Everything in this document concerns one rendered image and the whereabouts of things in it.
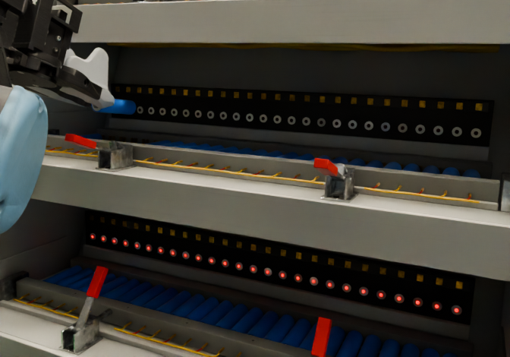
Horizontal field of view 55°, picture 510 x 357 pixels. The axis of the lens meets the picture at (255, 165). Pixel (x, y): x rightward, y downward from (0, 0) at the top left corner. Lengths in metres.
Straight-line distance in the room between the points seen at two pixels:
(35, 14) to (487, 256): 0.44
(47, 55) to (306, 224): 0.29
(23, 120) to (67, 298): 0.41
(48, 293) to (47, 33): 0.34
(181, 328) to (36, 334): 0.17
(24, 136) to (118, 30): 0.35
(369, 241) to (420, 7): 0.22
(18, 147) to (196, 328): 0.34
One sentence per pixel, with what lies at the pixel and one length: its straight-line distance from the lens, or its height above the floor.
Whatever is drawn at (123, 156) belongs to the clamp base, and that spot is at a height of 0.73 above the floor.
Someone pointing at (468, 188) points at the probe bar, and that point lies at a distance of 0.49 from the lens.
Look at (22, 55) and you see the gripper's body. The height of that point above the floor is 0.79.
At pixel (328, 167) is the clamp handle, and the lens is 0.41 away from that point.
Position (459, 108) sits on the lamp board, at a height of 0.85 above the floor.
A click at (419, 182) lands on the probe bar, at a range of 0.49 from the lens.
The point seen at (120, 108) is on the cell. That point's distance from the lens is 0.63.
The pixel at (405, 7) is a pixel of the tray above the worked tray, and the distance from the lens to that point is 0.50.
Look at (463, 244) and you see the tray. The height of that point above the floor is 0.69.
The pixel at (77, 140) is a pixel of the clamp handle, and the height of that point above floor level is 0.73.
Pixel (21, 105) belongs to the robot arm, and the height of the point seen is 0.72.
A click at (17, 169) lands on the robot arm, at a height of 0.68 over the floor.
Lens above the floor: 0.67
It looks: 7 degrees up
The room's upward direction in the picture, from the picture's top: 9 degrees clockwise
